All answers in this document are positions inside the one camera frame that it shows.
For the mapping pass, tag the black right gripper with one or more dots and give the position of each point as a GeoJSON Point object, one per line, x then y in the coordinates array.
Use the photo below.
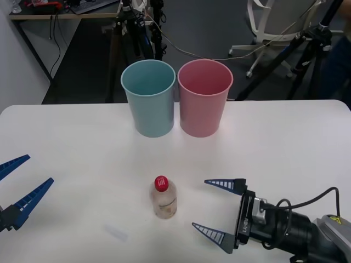
{"type": "Point", "coordinates": [244, 219]}

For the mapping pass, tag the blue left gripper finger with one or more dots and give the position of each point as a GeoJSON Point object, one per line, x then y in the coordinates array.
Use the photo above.
{"type": "Point", "coordinates": [33, 197]}
{"type": "Point", "coordinates": [13, 163]}

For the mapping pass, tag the clear bottle with red cap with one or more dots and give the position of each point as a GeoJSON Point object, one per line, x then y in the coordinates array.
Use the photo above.
{"type": "Point", "coordinates": [164, 204]}

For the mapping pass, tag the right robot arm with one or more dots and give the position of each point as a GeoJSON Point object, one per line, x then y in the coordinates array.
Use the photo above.
{"type": "Point", "coordinates": [300, 228]}

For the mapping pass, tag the pink plastic bin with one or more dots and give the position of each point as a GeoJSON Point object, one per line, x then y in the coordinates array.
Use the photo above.
{"type": "Point", "coordinates": [203, 112]}

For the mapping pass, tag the pale blue plastic bin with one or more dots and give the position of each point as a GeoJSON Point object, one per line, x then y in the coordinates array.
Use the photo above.
{"type": "Point", "coordinates": [149, 109]}

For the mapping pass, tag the black tripod with taped head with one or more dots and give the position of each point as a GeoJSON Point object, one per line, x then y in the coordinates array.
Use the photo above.
{"type": "Point", "coordinates": [120, 41]}

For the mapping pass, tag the dark keyboard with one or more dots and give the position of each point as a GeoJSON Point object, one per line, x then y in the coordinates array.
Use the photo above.
{"type": "Point", "coordinates": [90, 6]}

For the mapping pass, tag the white office chair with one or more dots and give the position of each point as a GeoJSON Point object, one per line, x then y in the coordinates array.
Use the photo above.
{"type": "Point", "coordinates": [267, 22]}

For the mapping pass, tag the wooden desk with black frame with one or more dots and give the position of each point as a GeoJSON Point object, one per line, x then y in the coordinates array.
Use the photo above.
{"type": "Point", "coordinates": [35, 15]}

